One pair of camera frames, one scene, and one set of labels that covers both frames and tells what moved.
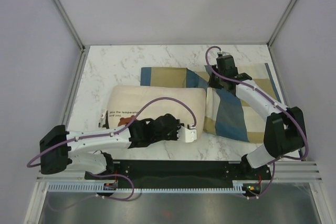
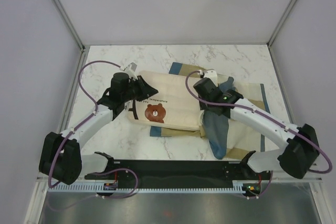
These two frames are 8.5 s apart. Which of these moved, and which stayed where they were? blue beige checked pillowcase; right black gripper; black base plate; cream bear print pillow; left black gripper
Moved: blue beige checked pillowcase; left black gripper; cream bear print pillow; right black gripper
Stayed: black base plate
